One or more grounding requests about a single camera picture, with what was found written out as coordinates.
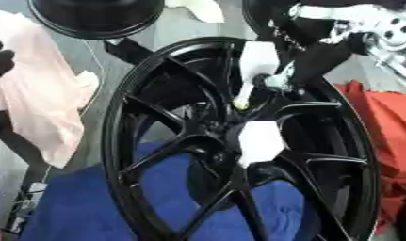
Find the dark tripod leg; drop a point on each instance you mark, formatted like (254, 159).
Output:
(16, 144)

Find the red cloth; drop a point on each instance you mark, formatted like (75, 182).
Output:
(390, 135)

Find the pale pink cloth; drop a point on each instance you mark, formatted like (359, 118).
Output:
(41, 94)

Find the white pin with pale stem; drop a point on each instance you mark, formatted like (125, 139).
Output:
(261, 142)
(258, 59)

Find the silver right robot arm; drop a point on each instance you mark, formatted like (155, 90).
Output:
(395, 29)

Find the black spoked wheel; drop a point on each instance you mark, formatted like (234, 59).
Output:
(156, 94)

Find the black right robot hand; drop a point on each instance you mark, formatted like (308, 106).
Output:
(321, 59)

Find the white sheet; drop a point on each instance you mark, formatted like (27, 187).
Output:
(203, 8)

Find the black stand bar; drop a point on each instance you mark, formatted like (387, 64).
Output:
(126, 50)

